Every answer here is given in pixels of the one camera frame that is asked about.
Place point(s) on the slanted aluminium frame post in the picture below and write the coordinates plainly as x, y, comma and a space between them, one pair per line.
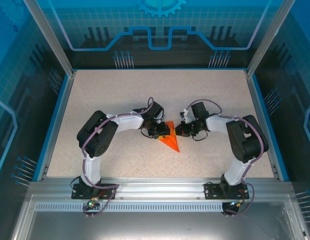
266, 42
53, 42

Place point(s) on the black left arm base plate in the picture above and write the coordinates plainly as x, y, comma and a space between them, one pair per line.
107, 192

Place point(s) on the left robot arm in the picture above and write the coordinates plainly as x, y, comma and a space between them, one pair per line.
127, 122

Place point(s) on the brushed metal sheet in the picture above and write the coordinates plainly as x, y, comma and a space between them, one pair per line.
154, 225

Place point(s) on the aluminium side rail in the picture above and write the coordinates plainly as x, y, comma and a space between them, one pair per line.
59, 125
262, 125

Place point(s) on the orange paper sheet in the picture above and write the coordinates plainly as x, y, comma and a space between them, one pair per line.
171, 143

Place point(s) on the blue printed gear panel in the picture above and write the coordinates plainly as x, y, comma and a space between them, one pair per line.
94, 25

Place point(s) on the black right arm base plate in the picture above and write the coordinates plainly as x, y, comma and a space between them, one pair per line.
212, 191

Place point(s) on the blue printed side panel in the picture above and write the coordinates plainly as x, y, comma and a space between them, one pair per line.
15, 100
294, 100

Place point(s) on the aluminium frame beam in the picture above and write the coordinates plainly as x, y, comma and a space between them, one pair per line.
157, 186

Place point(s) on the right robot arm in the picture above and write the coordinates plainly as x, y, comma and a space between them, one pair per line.
217, 125

